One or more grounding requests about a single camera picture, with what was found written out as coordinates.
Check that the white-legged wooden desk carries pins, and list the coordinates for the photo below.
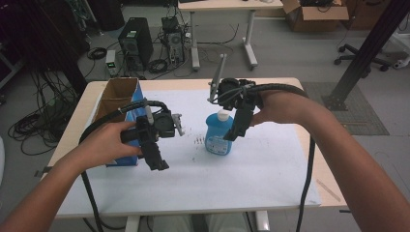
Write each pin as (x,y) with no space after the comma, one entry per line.
(225,5)

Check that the person's leg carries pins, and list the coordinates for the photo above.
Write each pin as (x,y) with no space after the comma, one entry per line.
(227,224)
(174,224)

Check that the blue cardboard box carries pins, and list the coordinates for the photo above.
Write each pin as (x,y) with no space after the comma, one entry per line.
(119,88)

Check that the person's left hand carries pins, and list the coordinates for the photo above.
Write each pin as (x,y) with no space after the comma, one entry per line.
(106,145)

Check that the person's right leg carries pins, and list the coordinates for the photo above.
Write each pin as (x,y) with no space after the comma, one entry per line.
(227,224)

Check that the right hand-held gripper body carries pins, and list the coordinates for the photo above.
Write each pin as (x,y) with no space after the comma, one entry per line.
(238,95)

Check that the person's left leg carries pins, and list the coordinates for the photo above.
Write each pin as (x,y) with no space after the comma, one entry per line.
(174,224)

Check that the white metal table leg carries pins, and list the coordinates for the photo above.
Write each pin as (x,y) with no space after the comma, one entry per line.
(132,224)
(262,222)

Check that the large black computer tower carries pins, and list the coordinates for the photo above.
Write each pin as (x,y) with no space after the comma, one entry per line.
(135,42)

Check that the black tape strip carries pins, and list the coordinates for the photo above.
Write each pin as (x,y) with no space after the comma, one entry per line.
(43,171)

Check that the blue bottle with white cap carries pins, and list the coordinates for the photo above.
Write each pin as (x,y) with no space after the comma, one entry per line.
(214,135)

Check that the grey floor mat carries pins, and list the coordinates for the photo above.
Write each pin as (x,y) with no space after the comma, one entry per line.
(364,116)

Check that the black office chair base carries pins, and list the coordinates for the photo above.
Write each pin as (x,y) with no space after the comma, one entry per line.
(377,61)

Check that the small black computer tower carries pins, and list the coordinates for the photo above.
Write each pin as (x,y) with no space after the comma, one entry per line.
(174,40)

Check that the person's right hand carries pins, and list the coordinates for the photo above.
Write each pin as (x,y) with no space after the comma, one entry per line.
(283,108)

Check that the open brown cardboard box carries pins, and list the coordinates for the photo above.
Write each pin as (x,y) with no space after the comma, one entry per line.
(322,21)

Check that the white device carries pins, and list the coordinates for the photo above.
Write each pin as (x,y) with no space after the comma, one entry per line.
(403,63)

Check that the white power supply unit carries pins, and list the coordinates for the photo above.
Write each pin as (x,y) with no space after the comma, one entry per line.
(111,61)

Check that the white table mat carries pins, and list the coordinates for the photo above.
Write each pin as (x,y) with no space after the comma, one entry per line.
(225,180)

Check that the black metal stand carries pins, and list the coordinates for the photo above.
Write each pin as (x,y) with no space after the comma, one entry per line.
(370,48)

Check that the closed brown cardboard box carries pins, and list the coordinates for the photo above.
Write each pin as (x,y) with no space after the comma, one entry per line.
(364,16)

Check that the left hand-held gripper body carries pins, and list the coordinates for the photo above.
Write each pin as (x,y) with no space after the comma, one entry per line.
(162,124)

